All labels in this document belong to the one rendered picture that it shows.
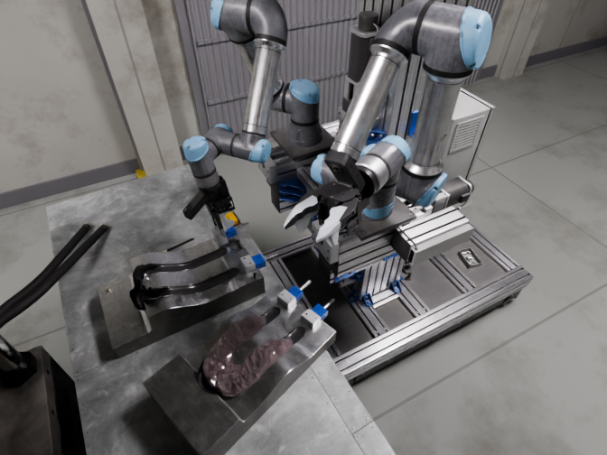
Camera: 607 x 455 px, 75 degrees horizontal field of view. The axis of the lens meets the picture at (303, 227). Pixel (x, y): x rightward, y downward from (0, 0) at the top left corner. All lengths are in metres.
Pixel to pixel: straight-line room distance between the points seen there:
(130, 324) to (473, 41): 1.20
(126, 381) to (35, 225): 2.16
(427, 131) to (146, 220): 1.19
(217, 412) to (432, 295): 1.43
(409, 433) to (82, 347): 1.43
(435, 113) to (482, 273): 1.50
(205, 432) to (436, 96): 0.99
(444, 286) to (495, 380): 0.51
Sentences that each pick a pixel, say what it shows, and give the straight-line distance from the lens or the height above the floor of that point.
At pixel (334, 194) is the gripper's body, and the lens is 0.75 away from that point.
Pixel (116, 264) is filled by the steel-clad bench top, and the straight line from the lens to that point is 1.65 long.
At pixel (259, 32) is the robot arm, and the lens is 1.28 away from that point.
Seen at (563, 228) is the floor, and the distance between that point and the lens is 3.30.
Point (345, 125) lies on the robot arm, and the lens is 1.00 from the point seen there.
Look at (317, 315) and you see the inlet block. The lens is 1.27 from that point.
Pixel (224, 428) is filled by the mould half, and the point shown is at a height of 0.91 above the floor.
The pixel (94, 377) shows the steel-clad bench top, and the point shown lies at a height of 0.80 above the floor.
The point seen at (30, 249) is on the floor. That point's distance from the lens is 3.19.
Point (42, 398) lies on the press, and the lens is 1.46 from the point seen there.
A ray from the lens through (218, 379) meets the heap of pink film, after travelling 1.18.
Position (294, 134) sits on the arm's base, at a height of 1.09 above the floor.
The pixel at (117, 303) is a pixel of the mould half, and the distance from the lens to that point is 1.45.
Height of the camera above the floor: 1.95
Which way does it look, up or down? 45 degrees down
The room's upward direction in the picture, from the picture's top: straight up
